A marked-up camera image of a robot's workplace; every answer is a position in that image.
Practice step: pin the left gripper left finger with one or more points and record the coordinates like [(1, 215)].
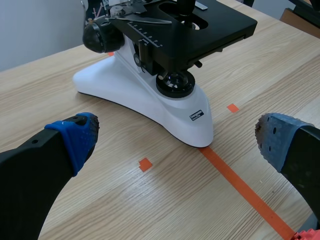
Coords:
[(37, 170)]

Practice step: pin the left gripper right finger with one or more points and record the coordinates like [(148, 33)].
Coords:
[(295, 147)]

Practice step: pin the toy brick block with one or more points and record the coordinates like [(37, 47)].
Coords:
[(308, 235)]

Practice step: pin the white and black microscope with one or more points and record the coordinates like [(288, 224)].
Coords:
[(175, 112)]

